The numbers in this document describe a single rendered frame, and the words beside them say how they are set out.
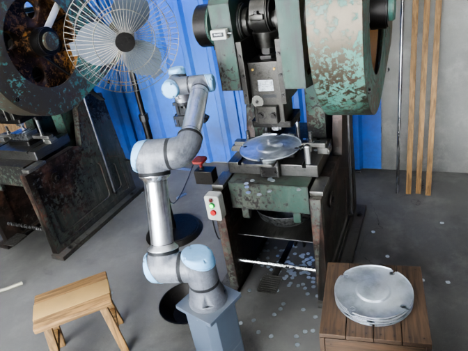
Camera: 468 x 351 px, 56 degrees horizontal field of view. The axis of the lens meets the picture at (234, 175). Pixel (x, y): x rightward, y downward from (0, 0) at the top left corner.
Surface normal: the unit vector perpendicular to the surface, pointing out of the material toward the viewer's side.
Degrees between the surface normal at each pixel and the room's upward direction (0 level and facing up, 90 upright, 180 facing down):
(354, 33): 91
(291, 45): 90
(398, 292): 0
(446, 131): 90
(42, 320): 0
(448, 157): 90
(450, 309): 0
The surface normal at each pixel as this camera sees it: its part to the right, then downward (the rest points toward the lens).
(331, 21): -0.39, 0.41
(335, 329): -0.15, -0.88
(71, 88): 0.90, 0.07
